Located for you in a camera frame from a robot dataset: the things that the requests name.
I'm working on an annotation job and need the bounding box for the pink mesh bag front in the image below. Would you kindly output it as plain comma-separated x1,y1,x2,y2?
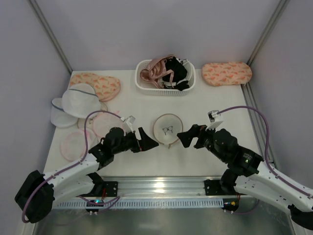
60,129,86,162

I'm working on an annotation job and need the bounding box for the pink trimmed mesh bag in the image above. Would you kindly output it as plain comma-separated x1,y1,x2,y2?
92,112,123,142

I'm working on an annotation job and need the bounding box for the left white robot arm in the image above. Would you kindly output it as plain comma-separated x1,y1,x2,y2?
15,127,159,223

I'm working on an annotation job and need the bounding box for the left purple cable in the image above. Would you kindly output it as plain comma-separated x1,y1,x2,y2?
22,110,128,223

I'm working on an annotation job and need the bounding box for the peach patterned bag left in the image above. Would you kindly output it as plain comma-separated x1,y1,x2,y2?
69,72,121,102

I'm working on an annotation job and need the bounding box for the beige bag under pile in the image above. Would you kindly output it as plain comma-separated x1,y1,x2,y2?
77,102,108,130

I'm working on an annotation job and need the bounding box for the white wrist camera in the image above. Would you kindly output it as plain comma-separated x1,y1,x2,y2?
208,110,224,130
121,116,135,133

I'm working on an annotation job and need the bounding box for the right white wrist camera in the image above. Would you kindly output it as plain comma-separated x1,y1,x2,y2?
208,110,224,130

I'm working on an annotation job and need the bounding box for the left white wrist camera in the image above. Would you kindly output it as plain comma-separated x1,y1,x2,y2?
121,116,135,133

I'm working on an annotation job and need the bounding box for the white plastic basket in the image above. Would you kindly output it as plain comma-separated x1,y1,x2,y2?
134,59,196,96

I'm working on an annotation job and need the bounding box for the white slotted cable duct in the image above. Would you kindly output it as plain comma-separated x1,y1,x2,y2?
55,198,224,210

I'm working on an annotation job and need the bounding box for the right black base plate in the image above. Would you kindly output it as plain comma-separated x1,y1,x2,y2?
203,179,245,196

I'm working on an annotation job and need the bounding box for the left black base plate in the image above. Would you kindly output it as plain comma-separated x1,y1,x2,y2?
81,181,118,198

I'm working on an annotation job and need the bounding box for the peach patterned bag right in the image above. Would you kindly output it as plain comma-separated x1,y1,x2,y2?
201,62,252,87

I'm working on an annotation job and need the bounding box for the white mesh bag lower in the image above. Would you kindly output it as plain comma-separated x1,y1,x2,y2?
50,98,78,128

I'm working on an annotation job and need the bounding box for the peach patterned bag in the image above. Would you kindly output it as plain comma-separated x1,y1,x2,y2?
69,72,121,102
201,62,252,87

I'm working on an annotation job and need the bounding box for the white mesh bag blue trim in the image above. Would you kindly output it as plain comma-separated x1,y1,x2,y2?
61,83,101,118

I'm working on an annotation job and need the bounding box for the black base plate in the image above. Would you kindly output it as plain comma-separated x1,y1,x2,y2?
81,181,118,198
203,179,245,196

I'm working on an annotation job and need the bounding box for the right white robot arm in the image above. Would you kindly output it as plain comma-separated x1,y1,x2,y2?
177,124,313,230

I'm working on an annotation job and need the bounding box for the pink satin bra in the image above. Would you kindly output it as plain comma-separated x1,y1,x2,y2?
140,54,174,89

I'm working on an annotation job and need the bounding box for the beige round laundry bag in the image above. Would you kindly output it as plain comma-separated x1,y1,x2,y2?
153,114,183,149

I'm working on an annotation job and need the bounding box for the black bra in basket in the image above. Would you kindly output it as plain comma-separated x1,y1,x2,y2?
162,57,190,91

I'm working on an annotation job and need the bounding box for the aluminium mounting rail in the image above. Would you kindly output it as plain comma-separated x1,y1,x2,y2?
101,176,236,198

